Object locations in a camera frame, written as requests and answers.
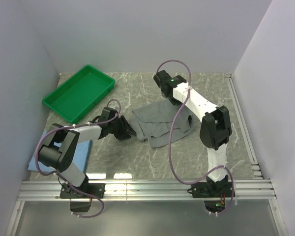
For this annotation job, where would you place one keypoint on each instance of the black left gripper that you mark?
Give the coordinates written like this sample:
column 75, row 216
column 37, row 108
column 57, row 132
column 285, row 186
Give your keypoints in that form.
column 126, row 129

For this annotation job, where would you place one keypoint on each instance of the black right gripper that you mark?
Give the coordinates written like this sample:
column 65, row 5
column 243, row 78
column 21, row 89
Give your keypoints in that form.
column 175, row 102

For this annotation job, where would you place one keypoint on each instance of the grey long sleeve shirt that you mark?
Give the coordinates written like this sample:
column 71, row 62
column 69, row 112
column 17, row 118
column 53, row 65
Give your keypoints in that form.
column 153, row 123

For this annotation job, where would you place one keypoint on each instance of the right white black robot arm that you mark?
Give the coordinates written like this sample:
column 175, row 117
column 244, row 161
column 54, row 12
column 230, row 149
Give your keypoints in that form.
column 215, row 128

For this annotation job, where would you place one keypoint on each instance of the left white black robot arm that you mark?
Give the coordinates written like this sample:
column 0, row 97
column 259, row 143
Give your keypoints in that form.
column 55, row 151

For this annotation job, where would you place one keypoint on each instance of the green plastic tray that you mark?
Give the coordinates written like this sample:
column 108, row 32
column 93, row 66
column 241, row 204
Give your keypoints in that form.
column 78, row 95

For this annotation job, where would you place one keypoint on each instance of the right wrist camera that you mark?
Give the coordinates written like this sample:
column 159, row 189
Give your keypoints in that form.
column 165, row 82

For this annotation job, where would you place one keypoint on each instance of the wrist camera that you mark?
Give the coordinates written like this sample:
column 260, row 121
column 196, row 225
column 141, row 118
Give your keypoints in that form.
column 107, row 114
column 165, row 82

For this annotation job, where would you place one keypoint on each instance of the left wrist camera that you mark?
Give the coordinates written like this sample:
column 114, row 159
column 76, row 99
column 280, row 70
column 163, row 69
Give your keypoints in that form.
column 107, row 114

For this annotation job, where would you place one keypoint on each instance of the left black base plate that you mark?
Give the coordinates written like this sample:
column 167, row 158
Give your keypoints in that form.
column 84, row 191

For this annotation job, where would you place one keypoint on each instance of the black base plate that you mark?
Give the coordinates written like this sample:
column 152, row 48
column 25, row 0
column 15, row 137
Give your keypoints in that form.
column 211, row 189
column 84, row 191

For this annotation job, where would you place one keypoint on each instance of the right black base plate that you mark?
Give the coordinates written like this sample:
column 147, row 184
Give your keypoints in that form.
column 211, row 189

